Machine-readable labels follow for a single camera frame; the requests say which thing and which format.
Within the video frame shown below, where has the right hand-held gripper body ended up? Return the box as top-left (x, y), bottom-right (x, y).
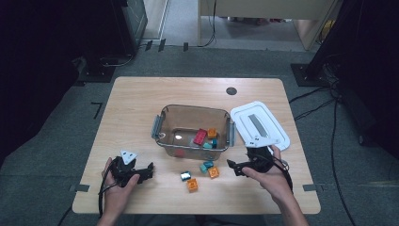
top-left (244, 136), bottom-right (281, 174)

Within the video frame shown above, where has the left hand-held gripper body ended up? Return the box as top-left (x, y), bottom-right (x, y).
top-left (109, 150), bottom-right (141, 188)

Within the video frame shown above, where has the red toy block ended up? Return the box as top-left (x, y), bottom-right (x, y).
top-left (193, 128), bottom-right (208, 146)

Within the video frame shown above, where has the clear plastic storage box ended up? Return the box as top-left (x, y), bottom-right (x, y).
top-left (151, 104), bottom-right (236, 161)

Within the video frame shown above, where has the person's right hand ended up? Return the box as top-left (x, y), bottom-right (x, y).
top-left (241, 145), bottom-right (295, 203)

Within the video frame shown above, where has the person's left hand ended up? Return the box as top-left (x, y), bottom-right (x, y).
top-left (102, 156), bottom-right (141, 218)

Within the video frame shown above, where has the white plastic box lid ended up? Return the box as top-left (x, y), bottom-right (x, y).
top-left (230, 100), bottom-right (292, 153)

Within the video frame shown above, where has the black stand base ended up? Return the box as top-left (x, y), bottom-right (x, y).
top-left (73, 56), bottom-right (117, 84)
top-left (290, 62), bottom-right (331, 88)

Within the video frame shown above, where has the dark curtain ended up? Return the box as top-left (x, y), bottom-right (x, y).
top-left (309, 0), bottom-right (399, 159)
top-left (0, 0), bottom-right (118, 164)

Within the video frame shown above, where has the black cabinet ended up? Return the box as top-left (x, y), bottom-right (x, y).
top-left (107, 0), bottom-right (149, 57)

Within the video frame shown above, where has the light wooden desk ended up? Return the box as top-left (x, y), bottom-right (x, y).
top-left (197, 0), bottom-right (341, 52)

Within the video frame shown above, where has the right hand-held gripper black cable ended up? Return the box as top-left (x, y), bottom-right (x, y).
top-left (272, 155), bottom-right (295, 193)

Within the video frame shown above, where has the hand-held gripper black cable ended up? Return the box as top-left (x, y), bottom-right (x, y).
top-left (272, 155), bottom-right (295, 193)
top-left (98, 161), bottom-right (118, 218)

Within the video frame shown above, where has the left hand-held gripper black cable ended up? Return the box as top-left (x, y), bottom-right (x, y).
top-left (98, 161), bottom-right (118, 218)

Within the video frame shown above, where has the black floor cable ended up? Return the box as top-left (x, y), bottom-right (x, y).
top-left (294, 98), bottom-right (336, 122)
top-left (288, 86), bottom-right (334, 105)
top-left (99, 54), bottom-right (136, 68)
top-left (330, 99), bottom-right (358, 226)

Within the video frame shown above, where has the hanging black cable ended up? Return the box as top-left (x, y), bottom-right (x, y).
top-left (200, 0), bottom-right (218, 48)

